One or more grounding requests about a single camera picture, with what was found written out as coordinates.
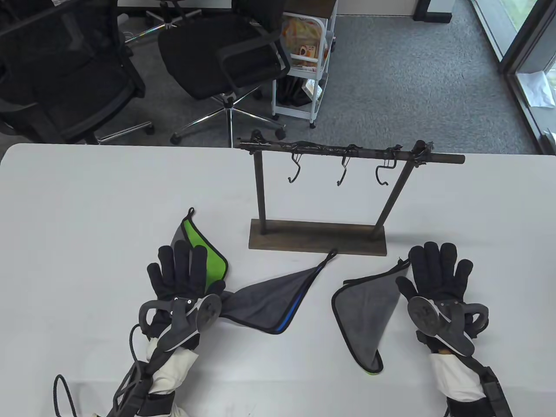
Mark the white paper sheet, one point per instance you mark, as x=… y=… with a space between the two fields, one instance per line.
x=538 y=89

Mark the black window frame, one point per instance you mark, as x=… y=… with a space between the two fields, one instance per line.
x=527 y=39

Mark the black mesh office chair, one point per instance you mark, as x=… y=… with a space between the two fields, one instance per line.
x=65 y=87

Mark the black desk leg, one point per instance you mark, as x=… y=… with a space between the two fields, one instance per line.
x=432 y=11

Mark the orange snack bag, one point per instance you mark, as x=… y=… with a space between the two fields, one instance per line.
x=295 y=28

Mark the dark wooden hanging rack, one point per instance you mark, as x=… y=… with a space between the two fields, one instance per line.
x=317 y=241

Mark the black metal s-hook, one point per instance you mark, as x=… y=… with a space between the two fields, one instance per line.
x=378 y=173
x=296 y=168
x=343 y=170

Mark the person's left forearm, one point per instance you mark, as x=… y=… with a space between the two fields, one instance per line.
x=173 y=371

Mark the person's left hand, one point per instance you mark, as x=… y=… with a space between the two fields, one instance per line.
x=167 y=278

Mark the black office chair chrome base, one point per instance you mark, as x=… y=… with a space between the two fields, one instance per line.
x=150 y=30
x=195 y=61

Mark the grey hand towel green lining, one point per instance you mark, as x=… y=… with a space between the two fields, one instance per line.
x=365 y=317
x=216 y=266

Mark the orange white snack box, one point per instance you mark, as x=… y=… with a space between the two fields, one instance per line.
x=306 y=53

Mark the black bag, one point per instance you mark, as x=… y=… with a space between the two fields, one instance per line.
x=291 y=91

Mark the person's right hand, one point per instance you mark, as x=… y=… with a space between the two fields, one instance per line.
x=438 y=278

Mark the white packet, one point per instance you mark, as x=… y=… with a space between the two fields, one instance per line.
x=312 y=89

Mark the dark grey hand towel blue lining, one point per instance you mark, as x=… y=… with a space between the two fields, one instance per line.
x=269 y=304

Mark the white rolling cart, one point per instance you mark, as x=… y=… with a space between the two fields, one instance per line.
x=295 y=112

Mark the person's right forearm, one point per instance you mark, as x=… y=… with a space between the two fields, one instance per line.
x=456 y=378

